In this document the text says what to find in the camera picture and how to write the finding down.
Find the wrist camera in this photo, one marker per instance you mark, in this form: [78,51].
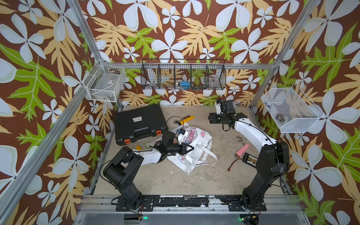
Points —
[181,135]
[218,108]

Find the black wire basket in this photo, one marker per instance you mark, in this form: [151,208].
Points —
[202,74]

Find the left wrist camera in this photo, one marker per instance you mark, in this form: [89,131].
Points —
[181,135]

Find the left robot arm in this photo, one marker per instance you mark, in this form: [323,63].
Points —
[123,168]

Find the white mesh basket right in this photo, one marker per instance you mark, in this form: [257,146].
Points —
[292,110]

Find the yellow black cutter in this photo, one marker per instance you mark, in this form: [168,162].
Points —
[138,147]

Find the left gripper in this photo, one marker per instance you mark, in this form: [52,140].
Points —
[183,149]

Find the yellow utility knife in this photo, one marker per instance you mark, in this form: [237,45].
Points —
[187,120]

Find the white cartoon print pouch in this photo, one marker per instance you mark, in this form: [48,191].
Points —
[201,155]

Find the white wire basket left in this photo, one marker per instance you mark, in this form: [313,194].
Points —
[104,82]

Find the black plastic tool case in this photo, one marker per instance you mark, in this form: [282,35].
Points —
[136,124]

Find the blue object in basket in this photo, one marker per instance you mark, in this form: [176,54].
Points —
[184,85]

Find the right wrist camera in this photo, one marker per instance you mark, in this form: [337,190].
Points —
[218,108]

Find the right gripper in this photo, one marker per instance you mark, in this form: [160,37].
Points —
[212,118]

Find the pink art knife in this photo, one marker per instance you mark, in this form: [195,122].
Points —
[241,151]

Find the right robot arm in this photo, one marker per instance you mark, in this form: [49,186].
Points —
[273,160]

